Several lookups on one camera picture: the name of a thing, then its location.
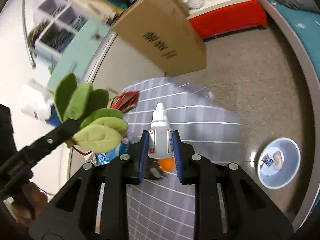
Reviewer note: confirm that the mint green cabinet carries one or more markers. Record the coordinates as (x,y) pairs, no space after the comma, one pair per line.
(80,50)

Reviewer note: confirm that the teal bed mattress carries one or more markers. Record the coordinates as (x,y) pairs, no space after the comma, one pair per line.
(307,30)

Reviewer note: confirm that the brown cardboard box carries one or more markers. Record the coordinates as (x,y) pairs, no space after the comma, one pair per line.
(155,25)

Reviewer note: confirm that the blue snack packet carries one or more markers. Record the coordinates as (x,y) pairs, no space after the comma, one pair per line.
(110,156)

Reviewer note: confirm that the grey checked cloth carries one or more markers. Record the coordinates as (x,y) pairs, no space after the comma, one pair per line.
(200,135)

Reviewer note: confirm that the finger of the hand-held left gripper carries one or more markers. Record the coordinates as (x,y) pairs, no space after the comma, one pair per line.
(50,141)

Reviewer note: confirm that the white round bin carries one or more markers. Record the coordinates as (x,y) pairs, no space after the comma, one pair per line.
(287,177)

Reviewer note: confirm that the blue bag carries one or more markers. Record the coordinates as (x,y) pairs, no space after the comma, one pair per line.
(53,116)

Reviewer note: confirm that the white dropper bottle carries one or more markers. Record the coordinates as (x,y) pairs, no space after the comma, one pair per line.
(160,132)

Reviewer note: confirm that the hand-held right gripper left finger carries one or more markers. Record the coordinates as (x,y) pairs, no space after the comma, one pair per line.
(143,155)

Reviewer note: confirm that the pale wrapper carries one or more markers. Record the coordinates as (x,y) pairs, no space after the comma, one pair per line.
(278,159)

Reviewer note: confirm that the red stool with white top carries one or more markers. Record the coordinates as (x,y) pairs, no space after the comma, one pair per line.
(225,20)

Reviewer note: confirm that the small printed packet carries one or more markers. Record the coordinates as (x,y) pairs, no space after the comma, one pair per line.
(267,160)

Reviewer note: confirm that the white plastic bag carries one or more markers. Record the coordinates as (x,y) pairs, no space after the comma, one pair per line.
(35,102)

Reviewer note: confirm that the grey metal rail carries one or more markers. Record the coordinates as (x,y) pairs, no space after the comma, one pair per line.
(26,30)

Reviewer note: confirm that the person's left hand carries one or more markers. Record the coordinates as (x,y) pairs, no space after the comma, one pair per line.
(37,195)

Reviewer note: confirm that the red and brown paper bag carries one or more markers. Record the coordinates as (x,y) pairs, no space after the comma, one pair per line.
(125,101)

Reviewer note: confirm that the orange ball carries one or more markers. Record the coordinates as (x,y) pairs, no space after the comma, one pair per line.
(167,164)

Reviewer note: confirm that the green felt leaf sprig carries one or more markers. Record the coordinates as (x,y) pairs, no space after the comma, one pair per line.
(100,135)

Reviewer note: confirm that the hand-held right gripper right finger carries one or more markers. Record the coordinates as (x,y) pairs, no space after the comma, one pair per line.
(178,155)

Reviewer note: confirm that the white shelf unit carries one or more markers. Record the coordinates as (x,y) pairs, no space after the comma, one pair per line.
(55,21)

